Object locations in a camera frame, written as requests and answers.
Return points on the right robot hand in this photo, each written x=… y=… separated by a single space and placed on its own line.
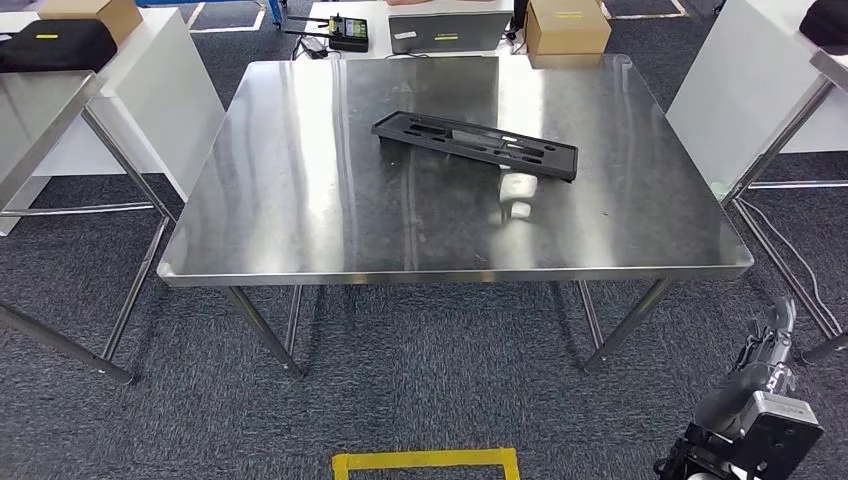
x=735 y=397

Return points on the black plastic panel part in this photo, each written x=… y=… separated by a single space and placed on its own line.
x=560 y=159

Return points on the stainless steel workbench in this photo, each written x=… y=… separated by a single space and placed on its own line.
x=298 y=199

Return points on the yellow floor tape square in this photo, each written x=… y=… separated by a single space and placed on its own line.
x=424 y=457

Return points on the plain black bag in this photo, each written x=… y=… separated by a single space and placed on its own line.
x=828 y=23

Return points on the cardboard box with yellow label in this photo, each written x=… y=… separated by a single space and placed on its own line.
x=570 y=36

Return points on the black bag with yellow label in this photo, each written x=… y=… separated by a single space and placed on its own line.
x=520 y=13
x=60 y=50

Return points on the grey laptop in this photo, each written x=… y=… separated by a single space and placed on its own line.
x=477 y=26

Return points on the white desk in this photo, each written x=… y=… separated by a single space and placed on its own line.
x=379 y=20

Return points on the black controller with antennas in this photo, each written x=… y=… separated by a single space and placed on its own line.
x=348 y=41

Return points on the black power adapter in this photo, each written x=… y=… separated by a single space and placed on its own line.
x=312 y=45

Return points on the plain cardboard box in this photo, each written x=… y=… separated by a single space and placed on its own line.
x=112 y=16

